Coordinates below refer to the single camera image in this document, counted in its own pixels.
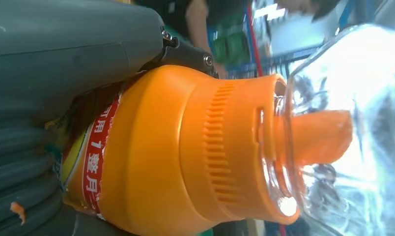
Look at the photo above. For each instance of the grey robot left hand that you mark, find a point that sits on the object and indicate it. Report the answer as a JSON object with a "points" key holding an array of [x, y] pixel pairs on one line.
{"points": [[60, 49]]}

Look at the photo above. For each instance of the orange detergent bottle clear cap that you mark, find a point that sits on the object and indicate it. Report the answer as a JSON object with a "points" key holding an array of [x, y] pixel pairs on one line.
{"points": [[158, 146]]}

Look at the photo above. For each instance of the person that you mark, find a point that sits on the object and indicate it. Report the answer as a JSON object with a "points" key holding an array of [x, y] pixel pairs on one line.
{"points": [[171, 13]]}

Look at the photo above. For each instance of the green storage crate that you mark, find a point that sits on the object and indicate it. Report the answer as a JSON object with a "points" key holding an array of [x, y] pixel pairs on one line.
{"points": [[231, 49]]}

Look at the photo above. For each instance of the red pole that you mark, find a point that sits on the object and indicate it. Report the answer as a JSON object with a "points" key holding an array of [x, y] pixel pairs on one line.
{"points": [[254, 39]]}

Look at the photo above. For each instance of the blue metal rack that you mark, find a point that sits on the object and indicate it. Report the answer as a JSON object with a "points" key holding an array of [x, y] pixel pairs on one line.
{"points": [[272, 62]]}

